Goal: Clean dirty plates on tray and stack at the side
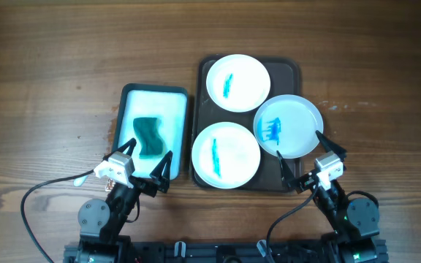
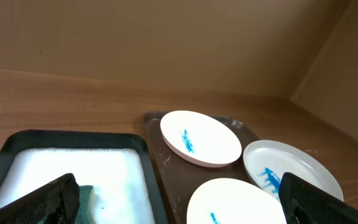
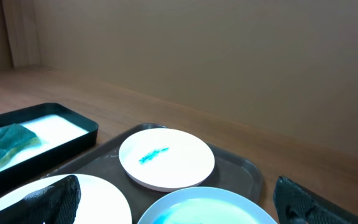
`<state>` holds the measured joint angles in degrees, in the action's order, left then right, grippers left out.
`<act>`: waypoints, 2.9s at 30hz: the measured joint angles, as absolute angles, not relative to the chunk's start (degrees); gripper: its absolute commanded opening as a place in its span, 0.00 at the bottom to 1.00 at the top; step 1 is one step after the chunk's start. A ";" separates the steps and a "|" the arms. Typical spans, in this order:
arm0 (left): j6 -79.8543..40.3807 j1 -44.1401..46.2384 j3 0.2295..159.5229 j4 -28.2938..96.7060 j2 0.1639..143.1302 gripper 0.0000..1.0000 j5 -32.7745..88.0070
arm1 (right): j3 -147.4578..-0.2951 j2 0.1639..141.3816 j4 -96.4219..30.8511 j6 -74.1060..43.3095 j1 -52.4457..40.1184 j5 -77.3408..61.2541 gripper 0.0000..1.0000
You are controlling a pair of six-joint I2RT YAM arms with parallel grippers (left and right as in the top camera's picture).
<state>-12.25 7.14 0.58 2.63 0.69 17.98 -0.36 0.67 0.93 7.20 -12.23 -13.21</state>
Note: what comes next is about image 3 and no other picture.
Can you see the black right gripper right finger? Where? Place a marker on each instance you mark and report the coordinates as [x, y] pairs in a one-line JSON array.
[[297, 205]]

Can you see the small white plate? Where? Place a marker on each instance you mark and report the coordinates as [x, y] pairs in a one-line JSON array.
[[166, 160]]

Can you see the green yellow sponge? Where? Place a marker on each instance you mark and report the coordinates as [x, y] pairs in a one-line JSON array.
[[14, 139]]

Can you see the black soapy water basin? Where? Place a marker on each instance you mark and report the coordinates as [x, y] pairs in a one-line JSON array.
[[62, 135]]

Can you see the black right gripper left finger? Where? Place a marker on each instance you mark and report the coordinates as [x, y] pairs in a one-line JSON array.
[[56, 203]]

